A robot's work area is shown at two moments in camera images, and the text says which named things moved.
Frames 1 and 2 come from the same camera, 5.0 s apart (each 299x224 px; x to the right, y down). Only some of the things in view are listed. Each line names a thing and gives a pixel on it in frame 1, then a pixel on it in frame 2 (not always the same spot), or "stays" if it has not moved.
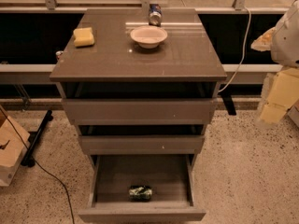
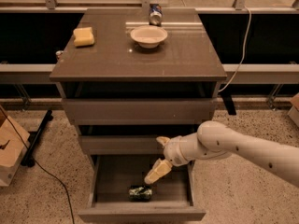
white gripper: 287,41 -> 173,152
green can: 140,192 stays
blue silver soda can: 154,15 stays
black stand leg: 34,137 stays
